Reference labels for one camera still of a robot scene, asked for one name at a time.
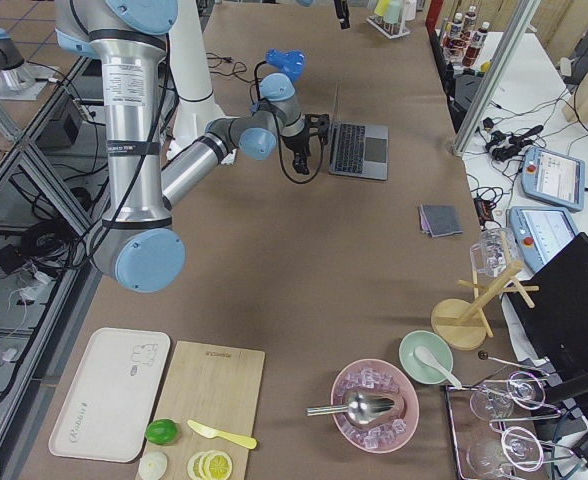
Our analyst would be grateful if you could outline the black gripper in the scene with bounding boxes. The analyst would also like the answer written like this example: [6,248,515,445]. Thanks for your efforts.
[333,0,350,29]
[280,114,331,174]

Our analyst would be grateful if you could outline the grey laptop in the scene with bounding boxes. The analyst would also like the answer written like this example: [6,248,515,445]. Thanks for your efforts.
[329,81,389,181]

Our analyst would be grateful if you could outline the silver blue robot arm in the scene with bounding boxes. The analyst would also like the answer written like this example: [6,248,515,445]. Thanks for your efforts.
[55,1,330,293]

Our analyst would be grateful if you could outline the cup rack with cups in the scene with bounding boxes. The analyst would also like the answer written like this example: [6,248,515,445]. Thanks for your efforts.
[366,0,417,40]

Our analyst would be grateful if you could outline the blue desk lamp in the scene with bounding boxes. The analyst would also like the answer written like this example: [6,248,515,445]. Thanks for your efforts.
[251,49,306,113]

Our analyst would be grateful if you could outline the bottles on side table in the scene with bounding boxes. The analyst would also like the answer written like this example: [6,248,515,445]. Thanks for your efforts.
[441,4,490,68]

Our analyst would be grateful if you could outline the grey folded cloth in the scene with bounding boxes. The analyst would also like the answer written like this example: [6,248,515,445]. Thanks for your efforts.
[418,204,463,238]

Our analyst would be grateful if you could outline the clear glass mug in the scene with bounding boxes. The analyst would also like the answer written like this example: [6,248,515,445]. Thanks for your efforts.
[470,228,521,278]

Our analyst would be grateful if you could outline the white ceramic spoon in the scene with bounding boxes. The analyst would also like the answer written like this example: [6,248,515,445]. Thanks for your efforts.
[414,346,463,389]

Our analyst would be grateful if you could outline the wooden cup tree stand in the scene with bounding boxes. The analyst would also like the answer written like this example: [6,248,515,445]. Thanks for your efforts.
[431,260,540,351]

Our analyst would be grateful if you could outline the pink bowl with ice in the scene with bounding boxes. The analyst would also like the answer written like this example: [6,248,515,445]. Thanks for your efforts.
[330,359,419,454]

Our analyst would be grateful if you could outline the green ceramic bowl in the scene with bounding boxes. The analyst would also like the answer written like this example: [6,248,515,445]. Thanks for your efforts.
[398,330,453,386]

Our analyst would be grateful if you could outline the wooden cutting board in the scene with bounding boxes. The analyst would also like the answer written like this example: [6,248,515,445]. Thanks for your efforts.
[144,341,265,479]

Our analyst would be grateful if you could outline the lower teach pendant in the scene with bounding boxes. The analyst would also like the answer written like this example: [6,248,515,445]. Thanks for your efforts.
[508,206,579,273]

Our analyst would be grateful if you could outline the teach pendant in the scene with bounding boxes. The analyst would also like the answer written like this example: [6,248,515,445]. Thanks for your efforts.
[508,206,579,273]
[521,146,586,212]

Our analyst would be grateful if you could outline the metal ice scoop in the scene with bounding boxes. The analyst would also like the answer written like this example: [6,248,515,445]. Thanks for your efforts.
[306,390,396,427]

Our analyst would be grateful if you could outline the upper teach pendant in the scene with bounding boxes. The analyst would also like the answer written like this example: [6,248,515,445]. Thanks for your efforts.
[521,146,586,212]

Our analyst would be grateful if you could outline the yellow plastic knife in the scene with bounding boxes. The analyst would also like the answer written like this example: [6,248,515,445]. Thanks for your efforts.
[187,419,258,450]

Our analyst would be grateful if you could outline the green lime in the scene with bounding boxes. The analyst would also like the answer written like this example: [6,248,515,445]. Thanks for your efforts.
[145,419,178,445]

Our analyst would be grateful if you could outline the lemon slices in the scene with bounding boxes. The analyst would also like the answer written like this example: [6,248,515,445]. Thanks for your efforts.
[187,450,233,480]

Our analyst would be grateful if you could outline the upper wine glass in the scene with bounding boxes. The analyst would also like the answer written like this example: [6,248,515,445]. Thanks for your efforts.
[469,371,545,421]

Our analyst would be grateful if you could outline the black monitor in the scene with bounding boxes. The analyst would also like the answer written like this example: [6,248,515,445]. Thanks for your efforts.
[506,232,588,374]

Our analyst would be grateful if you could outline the white plastic tray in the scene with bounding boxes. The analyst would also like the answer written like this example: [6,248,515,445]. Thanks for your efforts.
[48,327,171,463]

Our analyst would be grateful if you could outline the wine glass rack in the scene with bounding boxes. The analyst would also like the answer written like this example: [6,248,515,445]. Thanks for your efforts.
[443,360,588,479]

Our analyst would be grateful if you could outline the white onion half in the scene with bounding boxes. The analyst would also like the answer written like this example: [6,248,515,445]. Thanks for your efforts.
[138,451,168,480]

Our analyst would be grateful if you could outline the lower wine glass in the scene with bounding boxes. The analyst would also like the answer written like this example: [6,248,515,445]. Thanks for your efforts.
[466,426,544,479]

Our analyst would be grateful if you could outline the black lamp power cable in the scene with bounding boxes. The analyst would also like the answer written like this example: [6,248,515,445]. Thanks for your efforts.
[204,52,248,81]

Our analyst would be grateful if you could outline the aluminium frame post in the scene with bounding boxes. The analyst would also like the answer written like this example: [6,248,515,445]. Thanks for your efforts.
[452,0,541,157]

